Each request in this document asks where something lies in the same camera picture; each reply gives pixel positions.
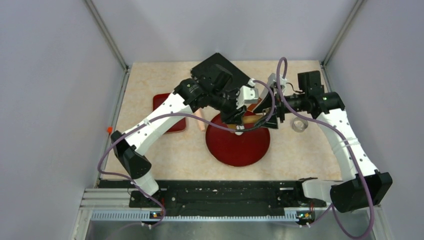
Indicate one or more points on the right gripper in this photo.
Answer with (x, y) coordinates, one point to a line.
(274, 108)

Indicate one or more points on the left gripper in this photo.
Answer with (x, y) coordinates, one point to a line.
(234, 116)

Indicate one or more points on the white dough ball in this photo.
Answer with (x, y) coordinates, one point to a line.
(239, 130)

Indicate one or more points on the wooden double-ended roller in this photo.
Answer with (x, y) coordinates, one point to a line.
(249, 118)

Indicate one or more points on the clear glass cup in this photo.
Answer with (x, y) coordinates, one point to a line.
(299, 125)

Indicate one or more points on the round red tray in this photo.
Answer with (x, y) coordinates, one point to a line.
(237, 150)

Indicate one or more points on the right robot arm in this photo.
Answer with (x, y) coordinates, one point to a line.
(348, 194)

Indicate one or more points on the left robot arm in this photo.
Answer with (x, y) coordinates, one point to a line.
(212, 86)

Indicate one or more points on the pink plastic cylinder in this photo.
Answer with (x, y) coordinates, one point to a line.
(200, 116)

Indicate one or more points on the black case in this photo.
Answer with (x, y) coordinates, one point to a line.
(221, 73)

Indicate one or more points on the metal scraper wooden handle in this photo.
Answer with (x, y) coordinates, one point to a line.
(252, 107)

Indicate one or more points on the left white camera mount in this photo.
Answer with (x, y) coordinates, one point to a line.
(247, 95)

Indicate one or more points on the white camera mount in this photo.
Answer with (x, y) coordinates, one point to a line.
(272, 81)
(247, 95)

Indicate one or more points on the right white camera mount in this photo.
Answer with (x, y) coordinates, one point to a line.
(272, 81)

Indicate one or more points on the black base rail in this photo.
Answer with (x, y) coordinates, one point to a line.
(220, 198)

